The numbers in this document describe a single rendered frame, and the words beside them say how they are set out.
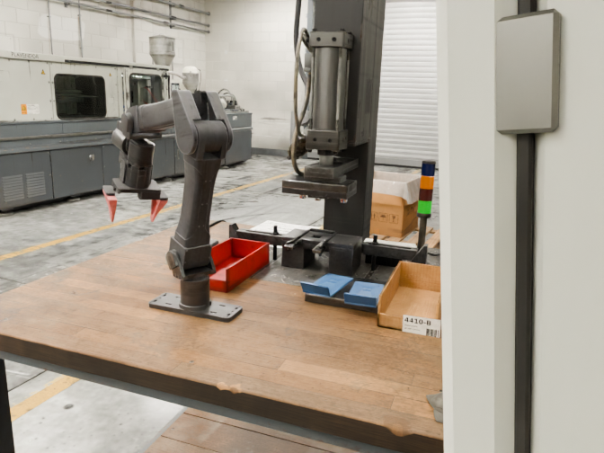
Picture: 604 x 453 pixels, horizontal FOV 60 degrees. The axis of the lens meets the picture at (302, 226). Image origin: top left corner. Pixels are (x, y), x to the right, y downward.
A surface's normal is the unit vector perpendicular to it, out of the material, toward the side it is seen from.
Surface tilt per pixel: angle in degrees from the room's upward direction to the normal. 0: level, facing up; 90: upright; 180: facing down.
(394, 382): 0
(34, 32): 91
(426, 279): 90
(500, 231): 85
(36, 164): 90
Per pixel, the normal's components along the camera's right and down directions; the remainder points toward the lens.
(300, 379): 0.04, -0.97
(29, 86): 0.92, 0.13
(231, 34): -0.40, 0.21
